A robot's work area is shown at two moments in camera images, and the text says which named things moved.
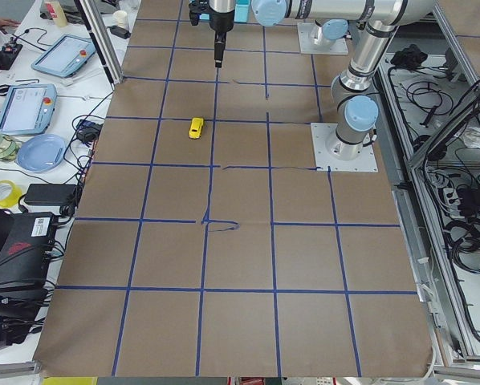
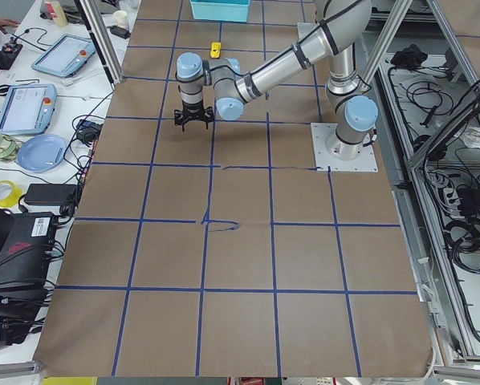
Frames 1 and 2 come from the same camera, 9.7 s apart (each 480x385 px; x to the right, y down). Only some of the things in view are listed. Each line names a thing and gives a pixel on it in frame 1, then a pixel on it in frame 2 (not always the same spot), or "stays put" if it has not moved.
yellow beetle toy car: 195,127 to 215,50
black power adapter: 50,194 stays put
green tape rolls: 0,148 stays put
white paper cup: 120,18 stays put
